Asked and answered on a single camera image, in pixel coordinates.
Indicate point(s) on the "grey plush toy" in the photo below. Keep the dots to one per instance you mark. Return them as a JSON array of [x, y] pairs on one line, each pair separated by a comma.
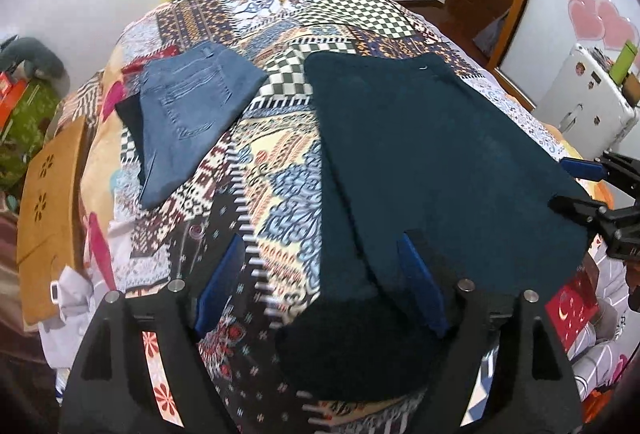
[[30, 57]]

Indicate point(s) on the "white crumpled plastic sheet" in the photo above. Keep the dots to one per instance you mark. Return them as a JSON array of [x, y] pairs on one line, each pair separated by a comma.
[[67, 319]]

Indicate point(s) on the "folded blue jeans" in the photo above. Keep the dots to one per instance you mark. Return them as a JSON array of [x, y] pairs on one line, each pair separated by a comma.
[[190, 109]]

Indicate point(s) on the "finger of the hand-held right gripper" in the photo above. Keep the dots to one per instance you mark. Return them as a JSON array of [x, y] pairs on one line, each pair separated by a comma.
[[582, 168], [575, 206]]

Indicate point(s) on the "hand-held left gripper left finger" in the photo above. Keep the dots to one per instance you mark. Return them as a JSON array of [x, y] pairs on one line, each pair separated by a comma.
[[220, 285]]

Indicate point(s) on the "grey striped bed sheet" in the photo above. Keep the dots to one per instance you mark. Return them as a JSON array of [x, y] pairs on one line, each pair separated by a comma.
[[597, 354]]

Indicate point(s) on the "patchwork patterned blanket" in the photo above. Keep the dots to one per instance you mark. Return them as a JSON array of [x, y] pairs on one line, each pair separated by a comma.
[[280, 194]]

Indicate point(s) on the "beige pink floral blanket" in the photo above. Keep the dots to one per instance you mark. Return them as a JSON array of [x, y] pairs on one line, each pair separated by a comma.
[[102, 149]]

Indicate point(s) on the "pink heart wall sticker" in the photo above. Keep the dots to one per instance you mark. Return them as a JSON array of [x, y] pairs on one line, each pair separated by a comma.
[[595, 14]]

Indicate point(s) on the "black folded cloth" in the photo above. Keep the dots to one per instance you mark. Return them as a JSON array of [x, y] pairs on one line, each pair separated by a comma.
[[129, 117]]

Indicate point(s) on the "orange box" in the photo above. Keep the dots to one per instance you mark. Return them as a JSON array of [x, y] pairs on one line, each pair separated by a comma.
[[11, 97]]

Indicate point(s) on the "green patterned bag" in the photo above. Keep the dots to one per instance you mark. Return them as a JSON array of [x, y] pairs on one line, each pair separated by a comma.
[[25, 134]]

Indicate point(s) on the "green box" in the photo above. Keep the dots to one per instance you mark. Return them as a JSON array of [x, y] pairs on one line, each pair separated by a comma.
[[620, 62]]

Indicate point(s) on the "dark teal pants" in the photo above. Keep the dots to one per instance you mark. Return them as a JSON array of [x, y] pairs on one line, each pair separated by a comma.
[[425, 154]]

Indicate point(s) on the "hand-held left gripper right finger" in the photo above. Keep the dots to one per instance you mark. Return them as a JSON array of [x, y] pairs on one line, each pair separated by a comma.
[[424, 285]]

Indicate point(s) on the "small white timer device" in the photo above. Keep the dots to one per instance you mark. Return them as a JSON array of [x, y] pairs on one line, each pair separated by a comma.
[[54, 292]]

